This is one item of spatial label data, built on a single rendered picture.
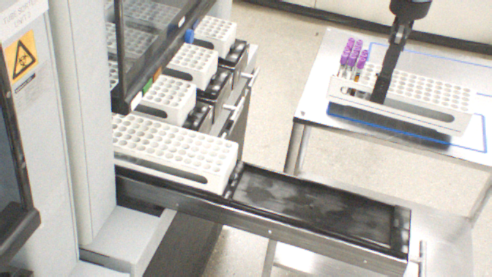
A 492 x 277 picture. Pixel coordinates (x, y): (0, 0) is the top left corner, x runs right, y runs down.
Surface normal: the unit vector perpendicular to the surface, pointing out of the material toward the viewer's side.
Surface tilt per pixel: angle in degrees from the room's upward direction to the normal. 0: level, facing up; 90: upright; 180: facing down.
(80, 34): 90
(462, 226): 0
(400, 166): 0
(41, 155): 90
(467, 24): 90
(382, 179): 0
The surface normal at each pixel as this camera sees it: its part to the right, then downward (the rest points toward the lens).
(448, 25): -0.27, 0.59
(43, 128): 0.95, 0.26
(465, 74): 0.11, -0.76
